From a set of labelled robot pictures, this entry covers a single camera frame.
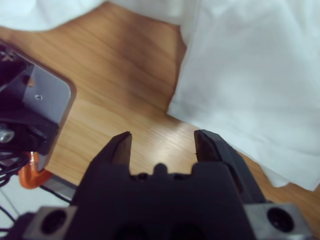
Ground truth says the white t-shirt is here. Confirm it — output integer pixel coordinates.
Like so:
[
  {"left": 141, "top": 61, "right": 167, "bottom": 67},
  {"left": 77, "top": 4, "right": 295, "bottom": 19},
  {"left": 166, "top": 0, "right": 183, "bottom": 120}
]
[{"left": 0, "top": 0, "right": 320, "bottom": 193}]

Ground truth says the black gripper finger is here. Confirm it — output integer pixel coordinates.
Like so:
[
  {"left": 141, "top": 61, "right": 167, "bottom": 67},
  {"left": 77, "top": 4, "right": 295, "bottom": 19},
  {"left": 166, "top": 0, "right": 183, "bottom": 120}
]
[
  {"left": 74, "top": 131, "right": 133, "bottom": 201},
  {"left": 193, "top": 129, "right": 267, "bottom": 205}
]

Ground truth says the orange clamp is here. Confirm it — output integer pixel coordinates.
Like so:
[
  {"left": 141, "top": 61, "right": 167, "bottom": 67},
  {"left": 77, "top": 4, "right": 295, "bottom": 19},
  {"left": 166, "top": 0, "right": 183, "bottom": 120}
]
[{"left": 19, "top": 151, "right": 55, "bottom": 191}]

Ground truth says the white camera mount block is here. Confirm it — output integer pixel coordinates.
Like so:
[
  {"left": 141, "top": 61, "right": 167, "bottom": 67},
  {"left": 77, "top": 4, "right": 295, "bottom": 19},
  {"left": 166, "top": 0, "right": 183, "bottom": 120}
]
[{"left": 0, "top": 63, "right": 77, "bottom": 166}]

